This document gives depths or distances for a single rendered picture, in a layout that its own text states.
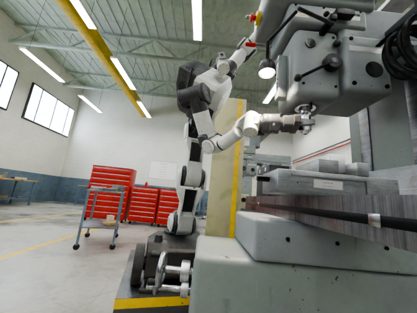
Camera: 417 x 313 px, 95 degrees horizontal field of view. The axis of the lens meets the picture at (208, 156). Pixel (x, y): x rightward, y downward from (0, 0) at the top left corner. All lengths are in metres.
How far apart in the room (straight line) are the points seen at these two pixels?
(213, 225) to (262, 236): 1.90
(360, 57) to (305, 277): 0.85
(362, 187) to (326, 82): 0.44
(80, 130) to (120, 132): 2.06
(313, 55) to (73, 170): 11.43
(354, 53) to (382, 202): 0.74
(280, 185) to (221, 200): 1.95
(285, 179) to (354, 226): 0.20
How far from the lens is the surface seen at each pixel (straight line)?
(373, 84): 1.03
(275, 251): 0.66
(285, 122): 0.88
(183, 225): 1.38
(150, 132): 10.67
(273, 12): 1.13
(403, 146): 1.10
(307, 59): 0.97
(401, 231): 0.42
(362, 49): 1.09
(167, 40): 8.05
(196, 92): 1.01
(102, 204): 5.92
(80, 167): 11.61
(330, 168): 0.66
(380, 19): 1.26
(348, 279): 0.78
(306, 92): 0.89
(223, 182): 2.51
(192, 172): 1.28
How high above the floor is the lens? 0.88
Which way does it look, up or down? 12 degrees up
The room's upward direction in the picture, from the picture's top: 6 degrees clockwise
